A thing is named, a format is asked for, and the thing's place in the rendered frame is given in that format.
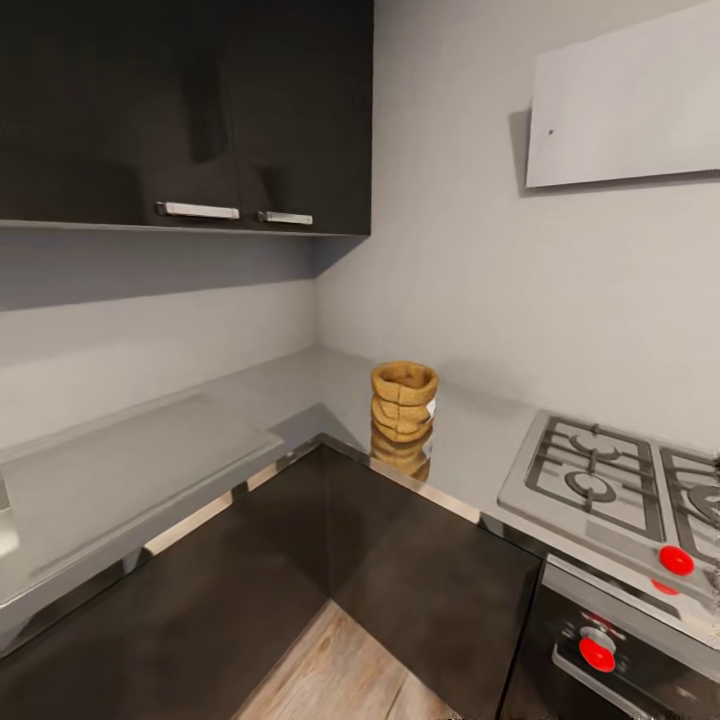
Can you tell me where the popcorn bag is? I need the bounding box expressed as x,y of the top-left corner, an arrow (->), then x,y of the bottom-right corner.
371,361 -> 439,443

